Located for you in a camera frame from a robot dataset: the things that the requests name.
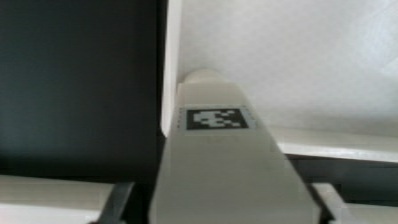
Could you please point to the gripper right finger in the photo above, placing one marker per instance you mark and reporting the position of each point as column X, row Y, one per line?
column 335, row 204

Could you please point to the white bracket desk leg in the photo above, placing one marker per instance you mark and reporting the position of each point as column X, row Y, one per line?
column 229, row 182

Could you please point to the white desk top tray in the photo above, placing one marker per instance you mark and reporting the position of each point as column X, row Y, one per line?
column 309, row 53

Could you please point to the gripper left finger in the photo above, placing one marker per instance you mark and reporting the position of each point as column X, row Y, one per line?
column 113, row 212

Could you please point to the white front fence bar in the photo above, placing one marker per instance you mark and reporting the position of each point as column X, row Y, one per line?
column 49, row 201

